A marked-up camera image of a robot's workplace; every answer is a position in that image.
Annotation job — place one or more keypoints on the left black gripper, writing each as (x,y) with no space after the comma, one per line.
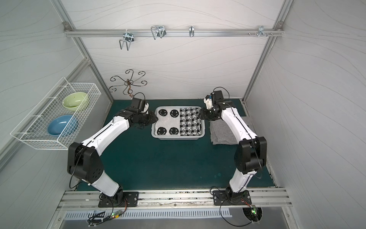
(148,118)

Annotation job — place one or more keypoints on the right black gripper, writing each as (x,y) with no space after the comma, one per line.
(207,113)

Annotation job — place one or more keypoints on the white plastic basket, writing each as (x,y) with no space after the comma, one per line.
(177,137)

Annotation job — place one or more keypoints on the white black smiley scarf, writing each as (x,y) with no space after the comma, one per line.
(178,121)

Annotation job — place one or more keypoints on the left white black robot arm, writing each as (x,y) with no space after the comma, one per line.
(84,159)

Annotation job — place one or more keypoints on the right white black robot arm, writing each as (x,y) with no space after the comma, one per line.
(250,156)

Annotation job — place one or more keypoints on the grey folded scarf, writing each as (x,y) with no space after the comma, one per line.
(221,133)

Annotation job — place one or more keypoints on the bronze scroll jewelry stand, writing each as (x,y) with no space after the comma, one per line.
(128,83)

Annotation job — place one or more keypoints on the green ceramic bowl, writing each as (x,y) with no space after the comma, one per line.
(78,101)

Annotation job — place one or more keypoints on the blue ceramic bowl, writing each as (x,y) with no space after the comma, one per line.
(63,126)

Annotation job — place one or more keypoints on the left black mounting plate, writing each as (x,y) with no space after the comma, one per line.
(120,199)

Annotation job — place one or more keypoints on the black mounting plate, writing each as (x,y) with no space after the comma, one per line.
(228,198)
(120,199)

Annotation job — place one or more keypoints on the double prong metal hook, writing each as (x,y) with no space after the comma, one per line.
(126,40)

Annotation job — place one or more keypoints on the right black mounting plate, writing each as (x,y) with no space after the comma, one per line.
(228,198)

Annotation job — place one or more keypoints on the small single metal hook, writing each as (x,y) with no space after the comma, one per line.
(191,31)

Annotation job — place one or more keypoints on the looped metal hook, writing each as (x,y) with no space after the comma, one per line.
(158,31)

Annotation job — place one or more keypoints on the white vent grille strip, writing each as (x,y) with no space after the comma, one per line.
(152,214)

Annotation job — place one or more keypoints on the left wiring bundle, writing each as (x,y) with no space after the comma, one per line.
(105,216)

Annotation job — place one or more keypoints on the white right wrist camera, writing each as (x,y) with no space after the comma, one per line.
(208,102)

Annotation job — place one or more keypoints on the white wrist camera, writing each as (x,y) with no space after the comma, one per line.
(208,102)
(146,107)

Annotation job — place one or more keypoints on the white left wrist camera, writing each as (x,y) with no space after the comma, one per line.
(146,107)

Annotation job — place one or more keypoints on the white wire wall basket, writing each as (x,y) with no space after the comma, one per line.
(32,130)

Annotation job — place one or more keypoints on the aluminium cross rail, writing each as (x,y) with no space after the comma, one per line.
(146,33)

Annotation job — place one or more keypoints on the right metal bracket hook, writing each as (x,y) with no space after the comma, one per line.
(261,33)

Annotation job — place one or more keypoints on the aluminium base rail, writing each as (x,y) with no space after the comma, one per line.
(174,199)

